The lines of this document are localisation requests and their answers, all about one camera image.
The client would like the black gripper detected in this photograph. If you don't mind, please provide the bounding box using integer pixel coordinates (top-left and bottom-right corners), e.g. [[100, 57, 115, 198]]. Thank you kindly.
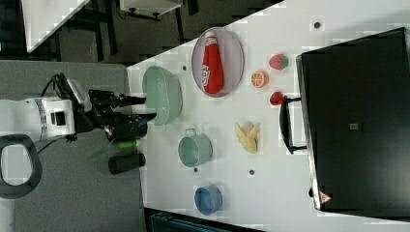
[[88, 90, 157, 141]]

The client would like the peeled toy banana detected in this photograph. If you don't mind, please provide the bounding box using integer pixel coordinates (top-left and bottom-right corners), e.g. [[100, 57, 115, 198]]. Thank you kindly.
[[235, 123, 260, 154]]

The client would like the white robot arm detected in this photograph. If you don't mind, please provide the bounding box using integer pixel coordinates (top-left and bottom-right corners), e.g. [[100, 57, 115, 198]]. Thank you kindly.
[[1, 90, 157, 200]]

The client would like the green mug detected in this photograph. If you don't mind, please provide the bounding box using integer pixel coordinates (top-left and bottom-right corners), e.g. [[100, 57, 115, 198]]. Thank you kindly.
[[178, 129, 213, 167]]

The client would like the green colander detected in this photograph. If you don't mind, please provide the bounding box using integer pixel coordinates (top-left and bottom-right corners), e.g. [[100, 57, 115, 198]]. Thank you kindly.
[[142, 66, 183, 126]]

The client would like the black cylinder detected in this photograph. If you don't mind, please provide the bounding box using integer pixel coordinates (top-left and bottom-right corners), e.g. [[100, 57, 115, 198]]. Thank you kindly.
[[108, 153, 146, 175]]

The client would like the red ketchup bottle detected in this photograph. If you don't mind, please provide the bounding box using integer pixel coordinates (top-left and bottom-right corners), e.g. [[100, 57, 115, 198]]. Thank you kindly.
[[201, 31, 224, 95]]

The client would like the white cabinet on wheels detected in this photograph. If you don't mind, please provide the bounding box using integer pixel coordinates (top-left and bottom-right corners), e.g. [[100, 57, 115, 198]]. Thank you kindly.
[[119, 0, 183, 21]]

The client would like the dark teal crate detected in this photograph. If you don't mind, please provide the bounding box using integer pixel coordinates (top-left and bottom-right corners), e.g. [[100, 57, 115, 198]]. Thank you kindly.
[[147, 213, 259, 232]]

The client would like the grey round plate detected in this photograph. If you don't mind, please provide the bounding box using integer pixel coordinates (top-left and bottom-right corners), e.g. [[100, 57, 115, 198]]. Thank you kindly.
[[191, 27, 245, 98]]

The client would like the blue bowl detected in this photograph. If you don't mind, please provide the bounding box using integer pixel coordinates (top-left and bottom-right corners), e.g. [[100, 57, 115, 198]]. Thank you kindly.
[[194, 185, 222, 216]]

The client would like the toy orange slice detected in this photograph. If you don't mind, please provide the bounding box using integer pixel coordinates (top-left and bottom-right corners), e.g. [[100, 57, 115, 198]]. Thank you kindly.
[[251, 72, 269, 88]]

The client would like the red toy strawberry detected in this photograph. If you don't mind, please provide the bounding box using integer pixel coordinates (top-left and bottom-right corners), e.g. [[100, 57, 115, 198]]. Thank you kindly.
[[270, 91, 284, 105]]

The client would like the pink toy strawberry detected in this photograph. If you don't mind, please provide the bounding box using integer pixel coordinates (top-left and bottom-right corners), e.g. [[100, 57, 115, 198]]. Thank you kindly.
[[269, 54, 288, 71]]

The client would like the black toaster oven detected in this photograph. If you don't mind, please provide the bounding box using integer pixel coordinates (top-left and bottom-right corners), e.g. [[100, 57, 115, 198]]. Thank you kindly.
[[295, 28, 410, 221]]

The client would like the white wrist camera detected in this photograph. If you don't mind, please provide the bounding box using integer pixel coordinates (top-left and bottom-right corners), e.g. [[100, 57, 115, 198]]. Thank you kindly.
[[67, 78, 92, 112]]

